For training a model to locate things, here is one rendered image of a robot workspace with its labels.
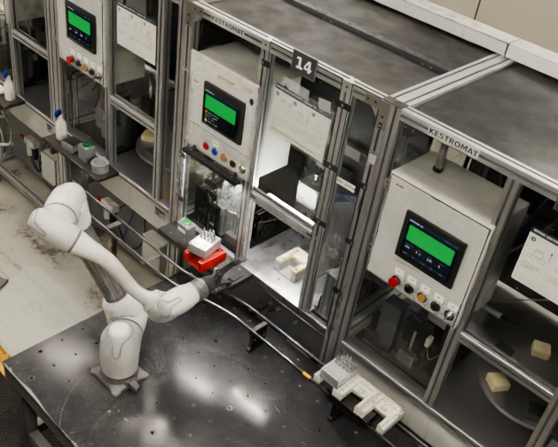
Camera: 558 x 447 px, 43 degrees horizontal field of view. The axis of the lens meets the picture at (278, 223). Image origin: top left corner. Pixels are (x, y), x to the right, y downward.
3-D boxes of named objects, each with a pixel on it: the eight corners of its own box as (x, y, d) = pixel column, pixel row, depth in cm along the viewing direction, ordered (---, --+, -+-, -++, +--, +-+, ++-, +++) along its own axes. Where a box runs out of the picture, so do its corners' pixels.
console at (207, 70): (180, 143, 334) (186, 50, 307) (225, 126, 352) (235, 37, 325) (242, 184, 313) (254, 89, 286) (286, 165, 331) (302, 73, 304)
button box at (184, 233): (175, 240, 349) (176, 221, 342) (187, 234, 354) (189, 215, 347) (185, 248, 345) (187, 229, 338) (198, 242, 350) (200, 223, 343)
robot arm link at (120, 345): (96, 378, 297) (94, 341, 284) (106, 346, 312) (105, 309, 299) (135, 382, 298) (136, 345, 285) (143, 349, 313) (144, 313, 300)
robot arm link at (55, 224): (77, 239, 262) (87, 216, 273) (32, 214, 256) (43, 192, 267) (61, 260, 268) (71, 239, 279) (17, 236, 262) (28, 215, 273)
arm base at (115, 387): (120, 403, 295) (120, 395, 292) (89, 372, 306) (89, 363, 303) (155, 382, 306) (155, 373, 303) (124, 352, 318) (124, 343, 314)
